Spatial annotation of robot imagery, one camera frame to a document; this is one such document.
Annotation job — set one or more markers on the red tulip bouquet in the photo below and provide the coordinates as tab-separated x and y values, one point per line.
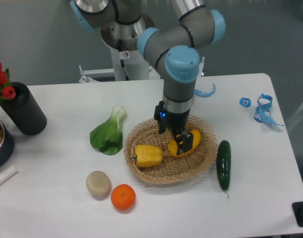
7	91

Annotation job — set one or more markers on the white paper tube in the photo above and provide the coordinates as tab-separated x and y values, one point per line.
8	173

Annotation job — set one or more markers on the yellow mango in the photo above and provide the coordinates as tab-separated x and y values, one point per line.
173	147

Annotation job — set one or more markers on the dark metal bowl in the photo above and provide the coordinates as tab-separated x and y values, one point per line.
6	144

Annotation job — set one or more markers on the beige round bun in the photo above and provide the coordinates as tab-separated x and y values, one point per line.
98	184

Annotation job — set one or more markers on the green bok choy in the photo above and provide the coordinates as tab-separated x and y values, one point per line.
107	137

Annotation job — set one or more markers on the black cylindrical vase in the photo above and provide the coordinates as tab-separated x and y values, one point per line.
24	110

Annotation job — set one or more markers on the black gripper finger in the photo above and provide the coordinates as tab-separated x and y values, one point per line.
184	142
159	116

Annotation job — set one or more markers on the green cucumber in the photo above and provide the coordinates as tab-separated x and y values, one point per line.
223	165

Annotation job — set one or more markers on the blue ribbon tangle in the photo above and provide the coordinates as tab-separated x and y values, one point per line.
262	112

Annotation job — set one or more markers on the white metal base frame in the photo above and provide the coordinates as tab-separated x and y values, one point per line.
106	75

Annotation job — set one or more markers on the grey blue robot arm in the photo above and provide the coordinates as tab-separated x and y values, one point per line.
173	54

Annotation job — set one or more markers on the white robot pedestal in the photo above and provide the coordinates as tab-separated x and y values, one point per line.
127	61

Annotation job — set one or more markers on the yellow bell pepper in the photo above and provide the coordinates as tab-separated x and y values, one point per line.
147	156

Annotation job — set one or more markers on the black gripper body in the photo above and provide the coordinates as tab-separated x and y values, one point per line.
175	123

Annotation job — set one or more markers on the black device at edge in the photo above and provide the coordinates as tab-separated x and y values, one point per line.
298	212

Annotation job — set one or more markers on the orange tangerine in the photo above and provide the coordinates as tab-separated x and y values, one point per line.
123	197

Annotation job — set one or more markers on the woven wicker basket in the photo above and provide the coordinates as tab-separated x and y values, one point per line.
171	169

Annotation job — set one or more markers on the curled blue tape strip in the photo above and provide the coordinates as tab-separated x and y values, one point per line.
203	94

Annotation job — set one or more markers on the small blue tape roll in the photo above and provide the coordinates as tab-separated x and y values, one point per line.
245	102

